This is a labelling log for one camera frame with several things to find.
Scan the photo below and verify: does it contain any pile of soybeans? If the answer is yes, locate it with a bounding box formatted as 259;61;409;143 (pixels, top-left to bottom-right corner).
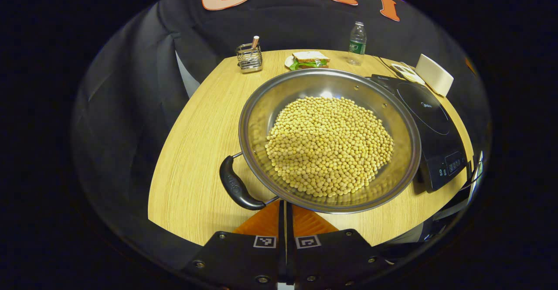
265;96;394;198

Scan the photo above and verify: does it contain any clear plastic water bottle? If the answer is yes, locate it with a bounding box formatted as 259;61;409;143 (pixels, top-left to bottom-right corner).
348;21;367;66

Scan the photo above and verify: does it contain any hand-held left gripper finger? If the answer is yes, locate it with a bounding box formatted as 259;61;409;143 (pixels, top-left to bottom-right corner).
180;200;287;290
286;200;394;290

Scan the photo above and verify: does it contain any black induction cooktop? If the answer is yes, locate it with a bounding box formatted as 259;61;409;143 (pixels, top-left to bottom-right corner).
370;74;470;193

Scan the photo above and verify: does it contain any white divided dish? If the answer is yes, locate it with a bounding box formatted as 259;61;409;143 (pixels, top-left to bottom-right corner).
391;62;425;85

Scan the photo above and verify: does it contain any toy sandwich with lettuce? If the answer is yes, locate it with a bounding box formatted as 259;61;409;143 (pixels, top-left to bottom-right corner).
291;51;330;70

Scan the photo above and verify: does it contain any white toaster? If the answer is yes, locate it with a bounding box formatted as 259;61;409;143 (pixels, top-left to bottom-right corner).
415;54;454;97

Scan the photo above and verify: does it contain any black power cable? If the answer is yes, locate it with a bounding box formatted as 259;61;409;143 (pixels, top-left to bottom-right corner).
373;55;398;78

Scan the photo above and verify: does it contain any wire utensil holder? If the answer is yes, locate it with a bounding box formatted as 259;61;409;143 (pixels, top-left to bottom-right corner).
236;43;263;73

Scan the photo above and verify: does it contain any steel pot with black handle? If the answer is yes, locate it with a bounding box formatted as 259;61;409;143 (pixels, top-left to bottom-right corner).
219;68;422;214

